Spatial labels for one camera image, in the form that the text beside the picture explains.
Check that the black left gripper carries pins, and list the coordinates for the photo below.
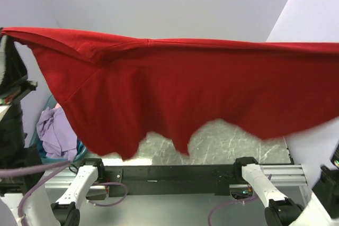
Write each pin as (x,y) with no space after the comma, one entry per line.
(13,81)

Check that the red t-shirt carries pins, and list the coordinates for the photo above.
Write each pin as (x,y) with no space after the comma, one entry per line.
(115,90)

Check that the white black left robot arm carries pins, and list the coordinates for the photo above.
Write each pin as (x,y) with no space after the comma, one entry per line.
(23,175)

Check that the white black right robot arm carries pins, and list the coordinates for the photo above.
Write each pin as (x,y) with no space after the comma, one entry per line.
(322,208)

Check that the pink t-shirt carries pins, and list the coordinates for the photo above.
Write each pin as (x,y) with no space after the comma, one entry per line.
(57,107)

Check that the teal plastic laundry basket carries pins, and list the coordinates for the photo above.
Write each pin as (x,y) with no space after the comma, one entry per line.
(35,141)

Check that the lavender t-shirt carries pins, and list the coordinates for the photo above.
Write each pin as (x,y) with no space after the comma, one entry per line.
(58,138)

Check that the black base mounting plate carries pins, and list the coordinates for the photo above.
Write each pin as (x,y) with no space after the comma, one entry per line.
(179,179)

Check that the aluminium frame rail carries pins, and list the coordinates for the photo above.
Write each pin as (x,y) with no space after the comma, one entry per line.
(282,175)

